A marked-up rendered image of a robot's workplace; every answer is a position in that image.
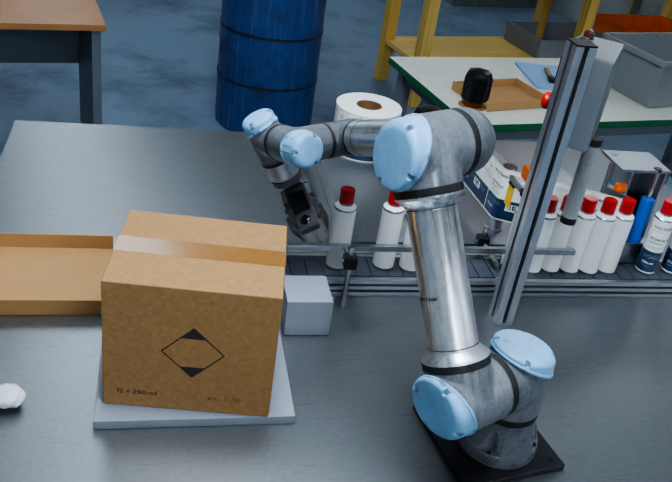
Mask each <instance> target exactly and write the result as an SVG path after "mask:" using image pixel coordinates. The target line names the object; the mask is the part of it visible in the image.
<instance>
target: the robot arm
mask: <svg viewBox="0 0 672 482"><path fill-rule="evenodd" d="M242 128H243V130H244V132H245V134H246V137H247V140H248V141H249V143H250V145H251V146H252V148H253V150H254V152H255V154H256V156H257V157H258V159H259V161H260V163H261V165H262V167H263V168H264V169H262V173H267V176H268V178H269V180H270V181H271V182H272V184H273V186H274V187H275V188H277V189H284V190H283V191H281V192H280V193H281V197H282V201H283V205H284V207H285V208H286V209H285V214H288V216H289V217H288V218H286V221H287V223H288V224H289V227H290V230H291V231H292V233H293V234H294V235H295V236H297V237H298V238H300V239H301V240H302V241H304V242H306V243H328V230H329V218H328V214H327V211H326V209H325V208H324V207H323V205H322V203H319V204H318V200H317V197H316V195H315V193H314V190H313V188H312V186H311V184H310V182H309V180H308V179H307V180H305V181H303V182H301V181H300V179H301V177H302V175H303V172H302V170H301V168H311V167H313V166H314V165H315V164H316V163H318V162H319V160H324V159H330V158H335V157H340V156H367V157H373V165H374V170H375V173H376V176H377V178H378V179H379V180H381V184H382V185H383V186H384V187H385V188H386V189H388V190H390V191H393V194H394V200H395V202H396V203H398V204H399V205H401V206H402V207H403V208H404V209H405V210H406V216H407V223H408V229H409V235H410V241H411V247H412V253H413V259H414V265H415V271H416V277H417V284H418V290H419V296H420V302H421V308H422V314H423V320H424V326H425V332H426V338H427V345H428V349H427V351H426V352H425V353H424V355H423V356H422V358H421V364H422V370H423V375H422V376H420V377H419V378H418V379H417V380H416V381H415V383H414V386H413V388H412V398H413V403H414V406H415V409H416V411H417V413H418V415H419V417H420V418H421V420H422V421H423V422H424V424H426V425H427V427H428V428H429V429H430V430H431V431H432V432H433V433H435V434H436V435H438V436H439V437H441V438H444V439H447V440H458V442H459V444H460V446H461V447H462V448H463V450H464V451H465V452H466V453H467V454H468V455H469V456H470V457H472V458H473V459H475V460H476V461H478V462H480V463H482V464H484V465H486V466H489V467H492V468H496V469H501V470H513V469H518V468H521V467H524V466H526V465H527V464H528V463H529V462H530V461H531V460H532V459H533V457H534V454H535V451H536V449H537V444H538V436H537V421H536V419H537V416H538V413H539V411H540V408H541V405H542V402H543V400H544V397H545V394H546V391H547V388H548V386H549V383H550V380H551V378H552V377H553V375H554V372H553V371H554V367H555V364H556V359H555V356H554V353H553V351H552V350H551V349H550V347H549V346H548V345H547V344H546V343H544V342H543V341H542V340H540V339H539V338H537V337H535V336H533V335H531V334H529V333H526V332H523V331H520V330H515V329H504V330H500V331H498V332H496V333H495V334H494V336H493V338H492V339H491V341H490V344H491V345H490V347H489V348H487V347H486V346H484V345H483V344H482V343H480V341H479V339H478V332H477V326H476V319H475V313H474V307H473V300H472V294H471V287H470V281H469V275H468V268H467V262H466V255H465V249H464V243H463V236H462V230H461V223H460V217H459V211H458V204H457V201H458V199H459V197H460V196H461V194H462V193H463V192H464V190H465V189H464V182H463V176H466V175H470V174H472V173H475V172H477V171H478V170H480V169H481V168H483V167H484V166H485V165H486V164H487V163H488V161H489V160H490V158H491V157H492V155H493V152H494V150H495V144H496V135H495V131H494V128H493V126H492V124H491V122H490V121H489V119H488V118H487V117H486V116H485V115H484V114H482V113H481V112H479V111H477V110H475V109H472V108H465V107H457V108H451V109H445V110H439V111H433V112H426V113H420V114H417V113H412V114H408V115H405V116H404V117H399V118H395V119H362V118H347V119H345V120H340V121H334V122H327V123H321V124H314V125H307V126H301V127H291V126H287V125H284V124H281V123H279V121H278V117H276V116H275V114H274V112H273V111H272V110H271V109H267V108H264V109H260V110H257V111H255V112H253V113H251V114H250V115H248V116H247V117H246V118H245V119H244V121H243V123H242ZM304 183H307V184H304ZM314 230H317V231H318V236H319V238H320V239H321V240H320V242H319V241H317V240H316V238H315V235H313V234H312V233H311V232H312V231H314Z"/></svg>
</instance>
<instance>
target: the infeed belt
mask: <svg viewBox="0 0 672 482"><path fill-rule="evenodd" d="M357 258H358V264H357V269H356V270H351V274H350V277H416V273H408V272H405V271H403V270H401V269H400V268H399V261H400V257H396V258H395V261H394V266H393V268H392V269H391V270H388V271H383V270H379V269H377V268H375V267H374V266H373V265H372V261H373V257H368V256H366V257H365V256H357ZM365 258H366V259H365ZM325 262H326V256H319V257H318V256H310V255H303V256H302V255H286V267H285V275H303V276H342V277H345V272H346V270H345V269H344V270H341V271H336V270H332V269H329V268H328V267H327V266H326V264H325ZM466 262H467V268H468V275H469V278H496V277H498V276H499V272H500V270H499V265H500V262H501V259H498V262H499V265H498V266H495V265H494V263H493V262H492V260H491V259H482V258H469V259H468V258H466ZM661 263H662V262H659V263H658V265H657V268H656V270H655V273H654V274H653V275H644V274H641V273H639V272H638V271H636V270H635V268H634V266H635V263H619V262H618V264H617V267H616V270H615V273H614V274H612V275H606V274H603V273H600V272H598V271H597V273H596V274H595V275H586V274H583V273H581V272H580V271H578V272H577V273H576V274H566V273H564V272H562V271H560V270H559V271H558V272H557V273H555V274H550V273H546V272H543V271H542V270H540V272H539V273H538V274H528V275H527V278H526V279H601V280H672V275H669V274H666V273H664V272H663V271H662V270H661V269H660V265H661Z"/></svg>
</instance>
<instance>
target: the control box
mask: <svg viewBox="0 0 672 482"><path fill-rule="evenodd" d="M593 43H594V44H595V45H597V46H598V50H597V53H596V56H595V59H594V63H593V66H592V69H591V72H590V75H589V79H588V82H587V85H586V88H585V92H584V95H583V98H582V101H581V104H580V108H579V111H578V114H577V117H576V120H575V124H574V127H573V130H572V133H571V137H570V140H569V143H568V146H567V147H570V148H573V149H576V150H580V151H583V152H585V151H587V149H588V147H589V145H590V143H591V140H592V138H593V136H594V134H595V132H596V130H597V128H598V126H599V123H600V119H601V116H602V113H603V110H604V107H605V104H606V101H607V98H608V95H609V92H610V89H611V86H612V83H613V80H614V77H615V74H616V71H617V68H618V65H619V62H620V59H621V55H622V52H623V49H624V44H622V43H618V42H614V41H610V40H606V39H602V38H598V37H594V42H593Z"/></svg>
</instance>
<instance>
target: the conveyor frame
mask: <svg viewBox="0 0 672 482"><path fill-rule="evenodd" d="M286 255H302V256H303V255H310V256H318V257H319V256H327V254H326V253H286ZM466 258H468V259H469V258H482V259H491V258H490V257H489V256H466ZM326 278H327V281H328V285H329V288H330V291H331V295H332V296H341V295H342V289H343V283H344V277H342V276H326ZM469 281H470V287H471V294H472V297H493V294H494V290H495V287H496V286H495V284H494V281H495V278H469ZM347 296H404V297H420V296H419V290H418V284H417V277H350V280H349V286H348V291H347ZM521 297H573V298H672V280H601V279H526V281H525V284H524V288H523V291H522V294H521Z"/></svg>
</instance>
